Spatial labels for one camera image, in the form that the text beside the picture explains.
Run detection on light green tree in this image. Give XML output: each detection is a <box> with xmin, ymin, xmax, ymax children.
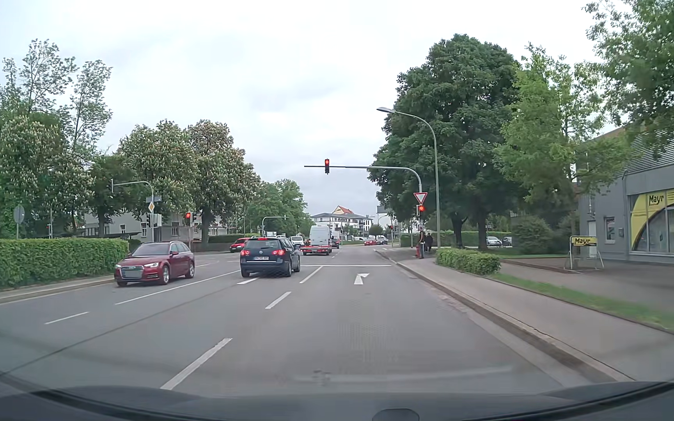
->
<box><xmin>494</xmin><ymin>44</ymin><xmax>630</xmax><ymax>237</ymax></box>

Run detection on low green hedge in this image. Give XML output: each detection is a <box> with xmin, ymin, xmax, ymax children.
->
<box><xmin>435</xmin><ymin>248</ymin><xmax>502</xmax><ymax>276</ymax></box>

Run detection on hedge behind trees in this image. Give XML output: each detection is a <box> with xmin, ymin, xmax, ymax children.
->
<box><xmin>398</xmin><ymin>230</ymin><xmax>513</xmax><ymax>249</ymax></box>

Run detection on yellow standing sign board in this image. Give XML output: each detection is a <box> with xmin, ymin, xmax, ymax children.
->
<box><xmin>565</xmin><ymin>235</ymin><xmax>605</xmax><ymax>271</ymax></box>

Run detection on white building with red roof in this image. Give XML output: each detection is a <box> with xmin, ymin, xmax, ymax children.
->
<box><xmin>310</xmin><ymin>205</ymin><xmax>374</xmax><ymax>236</ymax></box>

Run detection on distant traffic light mast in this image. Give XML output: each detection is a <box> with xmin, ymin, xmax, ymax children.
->
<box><xmin>261</xmin><ymin>215</ymin><xmax>290</xmax><ymax>237</ymax></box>

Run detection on grey building with yellow windows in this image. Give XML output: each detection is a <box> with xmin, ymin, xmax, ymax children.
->
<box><xmin>577</xmin><ymin>126</ymin><xmax>674</xmax><ymax>269</ymax></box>

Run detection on traffic light with priority sign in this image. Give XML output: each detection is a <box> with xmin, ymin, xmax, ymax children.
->
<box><xmin>110</xmin><ymin>179</ymin><xmax>163</xmax><ymax>243</ymax></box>

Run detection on road markings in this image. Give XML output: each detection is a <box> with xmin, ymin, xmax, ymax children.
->
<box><xmin>0</xmin><ymin>248</ymin><xmax>393</xmax><ymax>391</ymax></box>

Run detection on long trimmed green hedge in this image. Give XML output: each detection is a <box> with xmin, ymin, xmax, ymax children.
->
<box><xmin>0</xmin><ymin>237</ymin><xmax>129</xmax><ymax>293</ymax></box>

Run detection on grey asphalt road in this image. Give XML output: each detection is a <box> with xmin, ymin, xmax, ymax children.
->
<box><xmin>0</xmin><ymin>244</ymin><xmax>636</xmax><ymax>398</ymax></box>

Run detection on grey paved pavement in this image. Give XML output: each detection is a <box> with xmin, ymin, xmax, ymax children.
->
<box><xmin>375</xmin><ymin>248</ymin><xmax>674</xmax><ymax>384</ymax></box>

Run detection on row of trees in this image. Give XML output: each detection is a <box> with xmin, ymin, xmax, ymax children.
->
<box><xmin>0</xmin><ymin>39</ymin><xmax>314</xmax><ymax>245</ymax></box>

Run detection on grass strip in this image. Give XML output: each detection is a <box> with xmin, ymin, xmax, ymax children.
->
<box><xmin>486</xmin><ymin>271</ymin><xmax>674</xmax><ymax>340</ymax></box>

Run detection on large dark green tree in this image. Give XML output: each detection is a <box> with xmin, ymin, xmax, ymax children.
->
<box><xmin>367</xmin><ymin>33</ymin><xmax>528</xmax><ymax>252</ymax></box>

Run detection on dark red estate car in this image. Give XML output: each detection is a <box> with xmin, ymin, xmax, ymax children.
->
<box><xmin>114</xmin><ymin>241</ymin><xmax>196</xmax><ymax>287</ymax></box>

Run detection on grey house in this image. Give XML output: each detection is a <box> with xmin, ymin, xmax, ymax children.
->
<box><xmin>76</xmin><ymin>210</ymin><xmax>229</xmax><ymax>243</ymax></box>

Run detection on tree with overhanging branches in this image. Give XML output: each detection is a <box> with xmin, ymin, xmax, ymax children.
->
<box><xmin>584</xmin><ymin>0</ymin><xmax>674</xmax><ymax>153</ymax></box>

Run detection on dark blue estate car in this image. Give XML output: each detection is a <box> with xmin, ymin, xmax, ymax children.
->
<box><xmin>239</xmin><ymin>236</ymin><xmax>302</xmax><ymax>278</ymax></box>

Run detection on white van with red trailer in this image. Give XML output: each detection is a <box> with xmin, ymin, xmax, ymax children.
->
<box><xmin>300</xmin><ymin>225</ymin><xmax>333</xmax><ymax>256</ymax></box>

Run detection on car's own bonnet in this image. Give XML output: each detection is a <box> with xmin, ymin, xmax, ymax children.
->
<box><xmin>0</xmin><ymin>357</ymin><xmax>674</xmax><ymax>421</ymax></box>

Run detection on curved grey lamp post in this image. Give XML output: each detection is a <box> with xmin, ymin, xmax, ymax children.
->
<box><xmin>377</xmin><ymin>106</ymin><xmax>442</xmax><ymax>251</ymax></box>

